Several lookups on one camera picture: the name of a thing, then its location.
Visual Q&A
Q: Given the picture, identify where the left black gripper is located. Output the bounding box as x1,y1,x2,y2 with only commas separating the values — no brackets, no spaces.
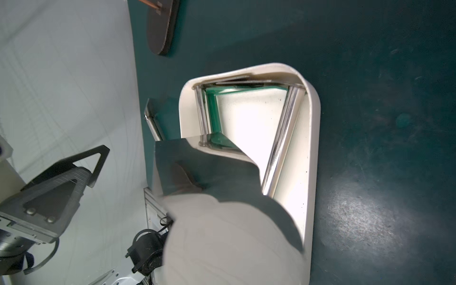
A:
1,145,110,274

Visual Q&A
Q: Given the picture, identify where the white plastic storage tray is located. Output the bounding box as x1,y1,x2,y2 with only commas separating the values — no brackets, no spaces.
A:
179,63,321,285

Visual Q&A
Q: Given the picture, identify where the bronze scroll jewelry stand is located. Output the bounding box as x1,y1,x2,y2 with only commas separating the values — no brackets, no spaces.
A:
140,0,180,56

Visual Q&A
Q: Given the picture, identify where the green table mat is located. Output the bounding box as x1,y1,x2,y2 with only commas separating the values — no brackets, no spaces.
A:
128,1,456,285

